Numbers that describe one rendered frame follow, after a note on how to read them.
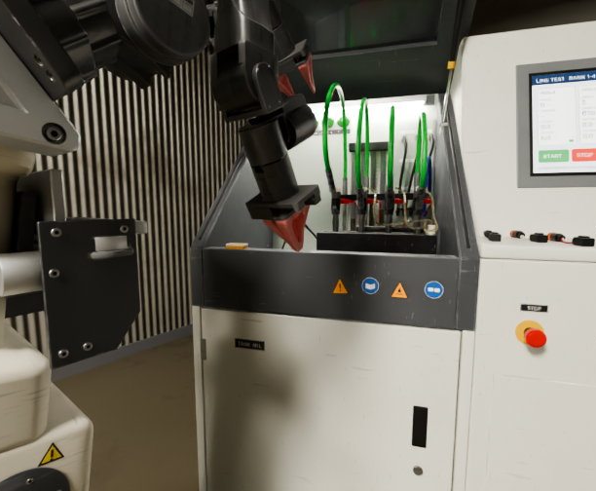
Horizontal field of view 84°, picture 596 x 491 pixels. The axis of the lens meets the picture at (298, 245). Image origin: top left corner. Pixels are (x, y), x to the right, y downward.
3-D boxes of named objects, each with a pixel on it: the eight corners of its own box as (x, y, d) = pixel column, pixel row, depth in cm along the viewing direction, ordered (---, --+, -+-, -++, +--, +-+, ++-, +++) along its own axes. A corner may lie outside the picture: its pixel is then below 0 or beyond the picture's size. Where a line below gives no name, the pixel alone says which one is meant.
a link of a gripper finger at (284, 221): (288, 237, 60) (272, 189, 56) (321, 240, 55) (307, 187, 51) (265, 258, 55) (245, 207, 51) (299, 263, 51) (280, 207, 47)
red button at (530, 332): (520, 350, 66) (523, 325, 66) (513, 342, 70) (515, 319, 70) (551, 354, 65) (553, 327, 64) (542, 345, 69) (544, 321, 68)
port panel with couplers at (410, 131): (394, 207, 122) (397, 120, 118) (393, 207, 125) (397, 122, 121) (432, 208, 118) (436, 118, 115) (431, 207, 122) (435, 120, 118)
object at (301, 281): (204, 307, 90) (202, 247, 88) (212, 302, 94) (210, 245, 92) (455, 329, 73) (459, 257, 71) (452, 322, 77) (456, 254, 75)
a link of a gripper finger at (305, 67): (298, 94, 82) (279, 56, 76) (324, 82, 78) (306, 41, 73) (293, 107, 77) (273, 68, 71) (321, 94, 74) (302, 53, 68)
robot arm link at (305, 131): (206, 81, 44) (252, 64, 39) (261, 64, 51) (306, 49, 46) (240, 168, 49) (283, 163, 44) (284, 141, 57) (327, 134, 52)
